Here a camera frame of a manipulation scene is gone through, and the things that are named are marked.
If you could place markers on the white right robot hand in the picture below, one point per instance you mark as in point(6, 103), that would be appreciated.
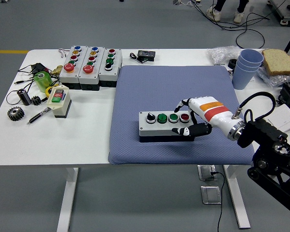
point(215, 112)

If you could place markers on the grey four-button control box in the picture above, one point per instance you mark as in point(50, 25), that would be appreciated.
point(154, 130)
point(106, 75)

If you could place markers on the grey five-button control box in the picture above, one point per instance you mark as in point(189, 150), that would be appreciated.
point(67, 76)
point(86, 77)

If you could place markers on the light blue plastic cup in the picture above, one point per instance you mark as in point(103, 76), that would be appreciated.
point(248, 67)
point(241, 78)
point(251, 56)

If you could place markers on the black round part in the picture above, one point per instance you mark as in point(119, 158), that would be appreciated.
point(232, 64)

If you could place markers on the clear bubble wrap bag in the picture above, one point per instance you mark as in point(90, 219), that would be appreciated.
point(219, 54)

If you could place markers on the metal floor socket box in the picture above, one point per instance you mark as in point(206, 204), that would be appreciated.
point(204, 172)

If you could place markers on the white paper card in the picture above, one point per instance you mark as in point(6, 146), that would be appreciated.
point(284, 117)

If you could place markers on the clear bag of washers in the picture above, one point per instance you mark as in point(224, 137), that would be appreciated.
point(278, 79)

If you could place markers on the blue-grey padded mat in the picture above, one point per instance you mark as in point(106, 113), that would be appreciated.
point(144, 91)

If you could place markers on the bread slice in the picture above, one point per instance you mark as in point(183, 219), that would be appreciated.
point(279, 61)

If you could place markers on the metal floor cover plate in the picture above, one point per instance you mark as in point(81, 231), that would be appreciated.
point(210, 194)

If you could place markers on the white table leg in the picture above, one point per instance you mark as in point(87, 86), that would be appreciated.
point(68, 193)
point(236, 193)

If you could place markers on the black display meter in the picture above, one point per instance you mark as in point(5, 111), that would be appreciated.
point(146, 54)

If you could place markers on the person's leg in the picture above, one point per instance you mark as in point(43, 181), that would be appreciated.
point(238, 17)
point(213, 13)

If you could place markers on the brass fitting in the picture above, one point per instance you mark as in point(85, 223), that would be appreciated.
point(56, 70)

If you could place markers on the yellow tape roll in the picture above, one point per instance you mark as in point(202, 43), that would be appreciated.
point(48, 91)

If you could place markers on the green plastic cylinder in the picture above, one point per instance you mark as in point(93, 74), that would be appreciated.
point(44, 83)

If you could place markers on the black silver pen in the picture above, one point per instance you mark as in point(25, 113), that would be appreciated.
point(37, 117)

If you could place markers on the small black gear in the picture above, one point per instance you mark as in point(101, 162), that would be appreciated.
point(35, 100)

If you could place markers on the black adapter block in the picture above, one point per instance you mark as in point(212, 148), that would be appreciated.
point(39, 66)

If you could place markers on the black cylindrical capacitor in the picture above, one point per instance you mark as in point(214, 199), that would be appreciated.
point(25, 97)

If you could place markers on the large black gear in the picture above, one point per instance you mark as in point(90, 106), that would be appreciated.
point(15, 114)

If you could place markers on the cream switch box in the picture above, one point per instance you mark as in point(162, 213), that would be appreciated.
point(60, 108)

